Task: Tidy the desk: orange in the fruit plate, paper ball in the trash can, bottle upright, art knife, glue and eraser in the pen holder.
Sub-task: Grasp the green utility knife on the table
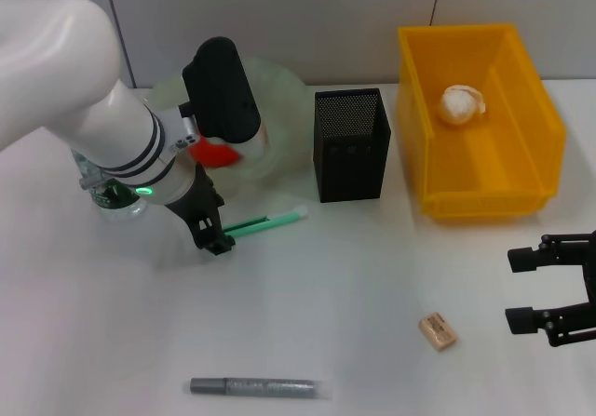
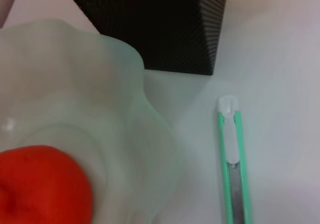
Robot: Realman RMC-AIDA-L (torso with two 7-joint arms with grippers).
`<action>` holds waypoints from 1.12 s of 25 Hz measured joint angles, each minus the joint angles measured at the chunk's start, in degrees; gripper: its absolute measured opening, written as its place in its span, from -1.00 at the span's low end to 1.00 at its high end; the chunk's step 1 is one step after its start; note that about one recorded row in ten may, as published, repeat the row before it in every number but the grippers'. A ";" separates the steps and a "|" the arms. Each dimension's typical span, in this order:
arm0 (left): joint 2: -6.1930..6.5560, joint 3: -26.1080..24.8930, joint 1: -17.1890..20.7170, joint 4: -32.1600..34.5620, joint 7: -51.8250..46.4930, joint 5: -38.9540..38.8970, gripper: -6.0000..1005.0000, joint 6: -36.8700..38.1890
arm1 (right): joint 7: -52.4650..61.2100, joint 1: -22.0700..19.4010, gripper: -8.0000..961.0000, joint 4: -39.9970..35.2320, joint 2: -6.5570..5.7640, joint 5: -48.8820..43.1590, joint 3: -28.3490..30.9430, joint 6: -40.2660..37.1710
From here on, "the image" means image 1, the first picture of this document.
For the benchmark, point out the yellow plastic bin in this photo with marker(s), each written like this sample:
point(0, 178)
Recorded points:
point(489, 169)

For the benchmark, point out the silver marker pen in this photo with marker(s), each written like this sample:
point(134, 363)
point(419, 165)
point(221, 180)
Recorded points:
point(256, 386)

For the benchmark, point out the orange fruit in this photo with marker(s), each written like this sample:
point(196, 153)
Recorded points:
point(216, 153)

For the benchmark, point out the green utility knife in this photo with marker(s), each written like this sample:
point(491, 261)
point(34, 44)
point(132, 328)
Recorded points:
point(270, 220)

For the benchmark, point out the black mesh pen holder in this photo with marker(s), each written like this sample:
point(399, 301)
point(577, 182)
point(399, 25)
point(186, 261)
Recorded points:
point(349, 174)

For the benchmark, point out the green glass fruit plate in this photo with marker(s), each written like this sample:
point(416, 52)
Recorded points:
point(284, 109)

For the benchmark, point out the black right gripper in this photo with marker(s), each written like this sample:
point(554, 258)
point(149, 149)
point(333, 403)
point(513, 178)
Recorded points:
point(591, 267)

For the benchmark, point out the white paper ball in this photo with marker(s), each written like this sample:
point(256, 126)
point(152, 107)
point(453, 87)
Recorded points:
point(458, 106)

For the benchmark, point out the beige eraser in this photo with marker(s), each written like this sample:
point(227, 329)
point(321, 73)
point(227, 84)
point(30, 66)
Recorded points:
point(437, 332)

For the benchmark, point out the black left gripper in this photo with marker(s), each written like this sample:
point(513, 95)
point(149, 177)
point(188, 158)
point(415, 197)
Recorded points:
point(200, 202)

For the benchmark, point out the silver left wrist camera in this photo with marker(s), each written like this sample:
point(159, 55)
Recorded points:
point(221, 90)

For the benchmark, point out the clear green-label water bottle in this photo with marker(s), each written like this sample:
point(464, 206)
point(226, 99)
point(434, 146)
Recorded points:
point(116, 204)

